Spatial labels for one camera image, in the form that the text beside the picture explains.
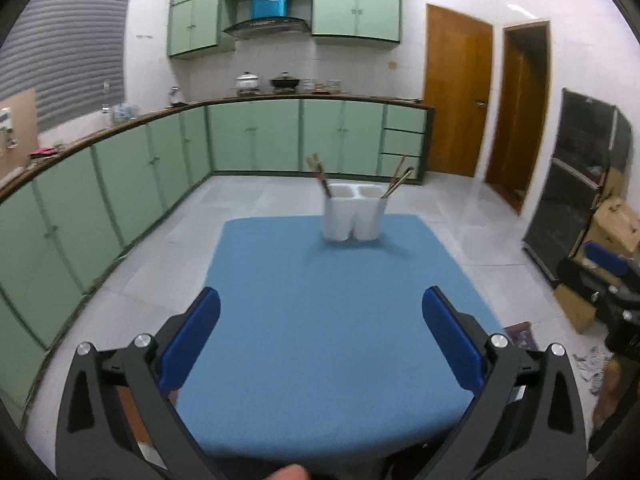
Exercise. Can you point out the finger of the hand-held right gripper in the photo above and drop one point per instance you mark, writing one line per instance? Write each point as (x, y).
(607, 258)

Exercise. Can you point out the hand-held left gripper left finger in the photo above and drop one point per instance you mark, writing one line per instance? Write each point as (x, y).
(192, 340)

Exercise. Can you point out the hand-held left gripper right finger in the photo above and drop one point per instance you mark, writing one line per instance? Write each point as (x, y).
(452, 345)

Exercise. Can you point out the white utensil holder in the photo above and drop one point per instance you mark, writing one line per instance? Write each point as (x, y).
(345, 220)

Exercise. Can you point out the brown wooden utensil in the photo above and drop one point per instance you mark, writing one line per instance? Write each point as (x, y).
(324, 182)
(397, 172)
(314, 165)
(406, 176)

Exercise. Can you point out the person's left hand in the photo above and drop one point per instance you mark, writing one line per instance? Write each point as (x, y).
(289, 473)

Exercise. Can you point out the large cardboard box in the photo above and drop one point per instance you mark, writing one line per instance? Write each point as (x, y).
(617, 225)

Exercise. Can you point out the small cardboard box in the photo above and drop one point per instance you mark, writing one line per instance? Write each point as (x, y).
(575, 305)

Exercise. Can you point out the black glass cabinet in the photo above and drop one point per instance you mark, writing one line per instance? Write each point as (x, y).
(565, 210)

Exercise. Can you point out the crumpled paper scraps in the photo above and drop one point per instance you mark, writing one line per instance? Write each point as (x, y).
(590, 367)

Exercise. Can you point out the dark printed paper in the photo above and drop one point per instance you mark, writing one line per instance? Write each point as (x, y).
(520, 336)

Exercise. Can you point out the blue tablecloth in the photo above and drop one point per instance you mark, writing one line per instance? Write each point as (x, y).
(320, 335)

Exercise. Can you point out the open wooden door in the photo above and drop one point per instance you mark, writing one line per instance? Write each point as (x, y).
(537, 110)

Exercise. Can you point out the green base cabinets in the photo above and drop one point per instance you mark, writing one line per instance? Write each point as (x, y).
(125, 170)

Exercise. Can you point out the closed wooden door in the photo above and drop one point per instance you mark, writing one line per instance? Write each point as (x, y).
(457, 90)

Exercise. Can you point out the green drawer unit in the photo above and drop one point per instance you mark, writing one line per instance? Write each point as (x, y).
(405, 117)

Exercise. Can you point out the clear plastic containers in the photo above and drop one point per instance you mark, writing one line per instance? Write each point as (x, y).
(125, 113)

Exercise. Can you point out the pink cloth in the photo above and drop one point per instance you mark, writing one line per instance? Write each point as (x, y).
(42, 151)

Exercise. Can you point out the metal faucet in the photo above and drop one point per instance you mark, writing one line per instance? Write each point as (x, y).
(106, 97)

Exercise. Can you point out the white cooking pot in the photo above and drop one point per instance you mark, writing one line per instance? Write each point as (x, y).
(247, 82)

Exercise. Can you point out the cardboard board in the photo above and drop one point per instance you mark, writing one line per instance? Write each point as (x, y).
(22, 130)

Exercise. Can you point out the black wok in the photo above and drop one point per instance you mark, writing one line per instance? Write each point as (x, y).
(285, 82)

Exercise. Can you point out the stack of plates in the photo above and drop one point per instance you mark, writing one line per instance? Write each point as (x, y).
(310, 86)

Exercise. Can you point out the stack of bowls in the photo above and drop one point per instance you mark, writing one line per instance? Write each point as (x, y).
(335, 86)

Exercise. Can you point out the grey window blind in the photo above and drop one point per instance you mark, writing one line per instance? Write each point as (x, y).
(65, 50)

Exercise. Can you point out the range hood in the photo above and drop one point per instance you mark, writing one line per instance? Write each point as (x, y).
(270, 25)

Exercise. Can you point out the blue box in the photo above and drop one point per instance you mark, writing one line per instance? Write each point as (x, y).
(270, 4)

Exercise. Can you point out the green wall cabinet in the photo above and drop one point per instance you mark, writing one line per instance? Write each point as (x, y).
(192, 20)
(357, 7)

